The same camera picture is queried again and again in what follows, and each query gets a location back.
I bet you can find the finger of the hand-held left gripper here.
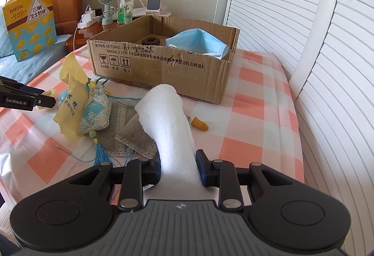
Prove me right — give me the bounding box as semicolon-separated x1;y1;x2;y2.
29;95;57;112
0;76;46;95

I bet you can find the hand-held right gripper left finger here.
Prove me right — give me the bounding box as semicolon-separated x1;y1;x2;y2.
68;157;162;213

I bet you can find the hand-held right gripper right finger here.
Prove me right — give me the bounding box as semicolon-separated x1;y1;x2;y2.
195;149;295;213

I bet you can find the yellow cleaning cloth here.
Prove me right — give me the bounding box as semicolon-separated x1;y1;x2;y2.
53;53;90;144

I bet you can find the white towel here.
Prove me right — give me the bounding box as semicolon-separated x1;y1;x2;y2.
134;84;205;196

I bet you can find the blue floral sachet with tassel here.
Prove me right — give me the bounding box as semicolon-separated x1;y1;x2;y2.
77;77;113;166

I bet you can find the cardboard box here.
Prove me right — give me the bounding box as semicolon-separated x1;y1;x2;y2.
87;15;241;105

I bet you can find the blue bed sheet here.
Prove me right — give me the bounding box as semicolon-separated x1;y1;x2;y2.
0;20;73;85

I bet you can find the grey woven cloth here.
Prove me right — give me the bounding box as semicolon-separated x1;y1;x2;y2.
115;116;160;159
108;98;147;157

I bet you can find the orange finger cot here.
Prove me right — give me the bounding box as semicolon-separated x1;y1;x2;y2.
191;116;210;131

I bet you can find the yellow and blue snack bag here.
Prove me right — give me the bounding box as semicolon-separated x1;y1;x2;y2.
3;0;58;63

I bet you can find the pink checked tablecloth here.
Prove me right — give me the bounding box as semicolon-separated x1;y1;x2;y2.
0;48;307;211

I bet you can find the white power strip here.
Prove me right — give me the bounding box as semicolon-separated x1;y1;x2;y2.
78;15;101;29

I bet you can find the wooden nightstand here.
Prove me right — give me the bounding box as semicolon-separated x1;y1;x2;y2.
66;17;127;51

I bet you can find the white charger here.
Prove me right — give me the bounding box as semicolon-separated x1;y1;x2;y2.
82;9;97;22

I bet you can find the brown hair scrunchie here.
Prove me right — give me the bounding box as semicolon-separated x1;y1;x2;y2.
141;36;161;47

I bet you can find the blue face mask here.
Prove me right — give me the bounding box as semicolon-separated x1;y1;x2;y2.
165;28;230;59

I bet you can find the white cosmetic tube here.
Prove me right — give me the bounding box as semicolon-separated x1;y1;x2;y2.
122;0;134;24

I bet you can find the cream hair tie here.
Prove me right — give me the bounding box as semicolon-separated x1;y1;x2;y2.
36;89;59;110

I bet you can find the white cable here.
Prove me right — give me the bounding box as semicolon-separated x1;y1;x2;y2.
73;4;92;51

